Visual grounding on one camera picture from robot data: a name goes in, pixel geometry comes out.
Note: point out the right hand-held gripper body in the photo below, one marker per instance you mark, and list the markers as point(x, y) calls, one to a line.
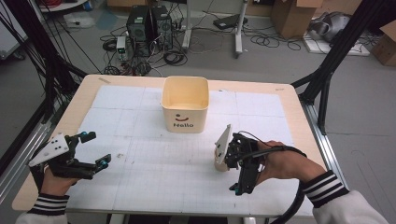
point(247, 158)

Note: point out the small white power supply box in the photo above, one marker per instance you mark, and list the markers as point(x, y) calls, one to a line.
point(121, 46)

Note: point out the large cardboard box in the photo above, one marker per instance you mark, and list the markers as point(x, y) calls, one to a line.
point(291, 18)

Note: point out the small cardboard box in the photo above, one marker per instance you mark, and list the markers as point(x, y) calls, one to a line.
point(386, 46)

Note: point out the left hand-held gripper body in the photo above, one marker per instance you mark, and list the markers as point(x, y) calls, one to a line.
point(49, 149)

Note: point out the aluminium rail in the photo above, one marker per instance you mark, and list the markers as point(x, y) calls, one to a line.
point(21, 155)
point(323, 143)

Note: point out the person's right hand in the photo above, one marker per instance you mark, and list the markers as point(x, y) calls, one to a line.
point(286, 163)

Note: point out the black flat device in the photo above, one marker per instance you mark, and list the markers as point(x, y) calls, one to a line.
point(229, 21)

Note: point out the cream plastic bin smile print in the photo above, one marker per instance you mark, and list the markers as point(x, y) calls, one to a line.
point(185, 116)

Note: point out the white grid paper mat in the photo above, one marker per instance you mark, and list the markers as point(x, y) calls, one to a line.
point(162, 174)

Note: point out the white flat board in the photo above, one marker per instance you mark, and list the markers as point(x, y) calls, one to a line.
point(336, 48)

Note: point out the black computer tower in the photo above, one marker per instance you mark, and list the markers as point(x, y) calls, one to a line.
point(162, 26)
point(138, 25)

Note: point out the grey bag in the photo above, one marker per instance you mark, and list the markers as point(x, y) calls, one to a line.
point(333, 26)

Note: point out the white stand leg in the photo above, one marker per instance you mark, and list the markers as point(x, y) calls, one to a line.
point(187, 28)
point(239, 34)

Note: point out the person's left hand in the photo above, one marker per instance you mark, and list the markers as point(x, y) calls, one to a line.
point(56, 185)

